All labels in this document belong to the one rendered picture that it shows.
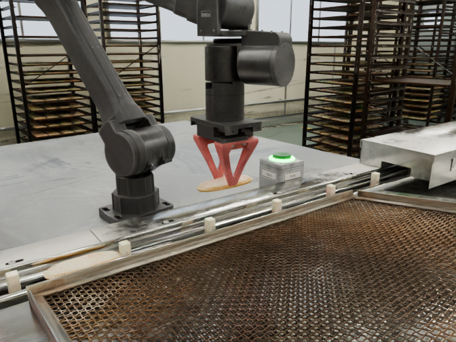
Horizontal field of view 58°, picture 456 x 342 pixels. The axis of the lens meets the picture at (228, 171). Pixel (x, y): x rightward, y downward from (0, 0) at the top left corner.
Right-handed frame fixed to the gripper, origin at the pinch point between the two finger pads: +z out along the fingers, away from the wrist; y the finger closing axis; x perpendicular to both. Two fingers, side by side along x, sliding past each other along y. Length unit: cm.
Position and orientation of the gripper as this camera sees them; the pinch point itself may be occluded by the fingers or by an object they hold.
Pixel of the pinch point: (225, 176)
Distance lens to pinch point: 64.2
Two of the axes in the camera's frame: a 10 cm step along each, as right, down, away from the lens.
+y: -5.8, -2.4, 7.8
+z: 0.0, 9.6, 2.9
